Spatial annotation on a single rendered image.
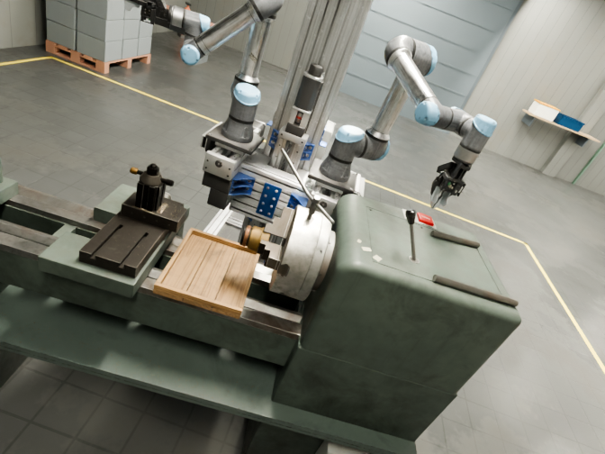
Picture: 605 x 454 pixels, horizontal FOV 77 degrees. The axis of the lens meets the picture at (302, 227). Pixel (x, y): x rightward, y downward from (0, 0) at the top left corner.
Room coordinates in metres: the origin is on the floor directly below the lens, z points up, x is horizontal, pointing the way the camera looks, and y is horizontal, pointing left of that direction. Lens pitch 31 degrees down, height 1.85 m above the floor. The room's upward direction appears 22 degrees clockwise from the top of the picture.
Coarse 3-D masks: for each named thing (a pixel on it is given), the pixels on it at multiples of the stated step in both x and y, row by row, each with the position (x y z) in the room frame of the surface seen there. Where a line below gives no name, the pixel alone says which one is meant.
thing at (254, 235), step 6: (246, 228) 1.08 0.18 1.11; (252, 228) 1.09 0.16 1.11; (258, 228) 1.10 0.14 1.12; (246, 234) 1.06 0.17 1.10; (252, 234) 1.06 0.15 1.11; (258, 234) 1.07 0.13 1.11; (264, 234) 1.09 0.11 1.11; (240, 240) 1.05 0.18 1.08; (246, 240) 1.05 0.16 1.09; (252, 240) 1.05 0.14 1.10; (258, 240) 1.05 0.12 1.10; (264, 240) 1.07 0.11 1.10; (252, 246) 1.05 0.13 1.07; (258, 246) 1.06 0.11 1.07
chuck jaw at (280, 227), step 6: (288, 210) 1.16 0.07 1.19; (294, 210) 1.17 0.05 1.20; (282, 216) 1.15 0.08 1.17; (288, 216) 1.15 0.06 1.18; (276, 222) 1.13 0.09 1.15; (282, 222) 1.13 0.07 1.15; (288, 222) 1.14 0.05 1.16; (270, 228) 1.11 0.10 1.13; (276, 228) 1.12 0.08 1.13; (282, 228) 1.12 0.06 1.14; (288, 228) 1.13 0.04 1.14; (276, 234) 1.11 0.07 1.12; (282, 234) 1.11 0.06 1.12
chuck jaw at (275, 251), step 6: (264, 246) 1.04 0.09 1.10; (270, 246) 1.04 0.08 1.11; (276, 246) 1.06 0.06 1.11; (282, 246) 1.07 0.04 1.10; (258, 252) 1.03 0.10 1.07; (264, 252) 1.01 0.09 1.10; (270, 252) 1.00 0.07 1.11; (276, 252) 1.02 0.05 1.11; (282, 252) 1.03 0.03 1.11; (264, 258) 1.01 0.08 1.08; (270, 258) 0.97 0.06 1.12; (276, 258) 0.98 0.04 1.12; (270, 264) 0.97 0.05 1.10; (276, 264) 0.97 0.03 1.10; (282, 270) 0.96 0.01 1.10; (282, 276) 0.95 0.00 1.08
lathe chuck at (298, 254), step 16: (304, 208) 1.15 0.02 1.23; (304, 224) 1.05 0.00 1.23; (320, 224) 1.08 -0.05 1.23; (288, 240) 0.99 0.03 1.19; (304, 240) 1.01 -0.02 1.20; (288, 256) 0.97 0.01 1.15; (304, 256) 0.98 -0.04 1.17; (288, 272) 0.95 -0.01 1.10; (304, 272) 0.96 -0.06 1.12; (272, 288) 0.97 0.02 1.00; (288, 288) 0.96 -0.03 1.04
